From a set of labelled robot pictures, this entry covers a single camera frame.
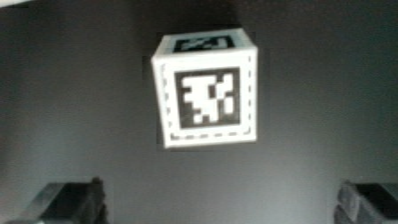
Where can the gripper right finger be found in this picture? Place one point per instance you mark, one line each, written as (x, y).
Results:
(366, 203)

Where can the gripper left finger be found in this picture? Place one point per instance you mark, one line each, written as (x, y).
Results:
(66, 204)

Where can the white tagged cube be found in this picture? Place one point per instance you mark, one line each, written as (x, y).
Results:
(205, 69)

